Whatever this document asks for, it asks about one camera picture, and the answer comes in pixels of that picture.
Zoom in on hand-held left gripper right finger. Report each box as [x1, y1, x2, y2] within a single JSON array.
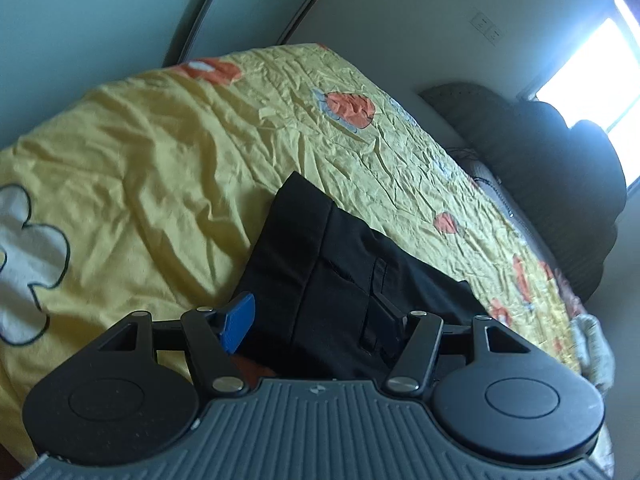
[[372, 292, 531, 395]]

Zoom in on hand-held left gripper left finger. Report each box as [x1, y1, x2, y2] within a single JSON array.
[[97, 294, 256, 397]]

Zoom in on black pants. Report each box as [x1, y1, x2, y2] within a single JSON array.
[[232, 171, 493, 381]]

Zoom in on yellow printed blanket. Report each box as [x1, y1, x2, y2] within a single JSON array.
[[0, 42, 593, 466]]

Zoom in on white crumpled cloth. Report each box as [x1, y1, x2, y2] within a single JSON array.
[[569, 312, 617, 392]]

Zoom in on grey padded headboard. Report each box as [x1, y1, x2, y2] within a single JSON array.
[[419, 81, 628, 306]]

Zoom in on bright window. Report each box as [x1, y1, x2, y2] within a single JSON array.
[[517, 0, 640, 192]]

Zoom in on silver wardrobe door frame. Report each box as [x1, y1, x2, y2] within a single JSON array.
[[164, 0, 351, 68]]

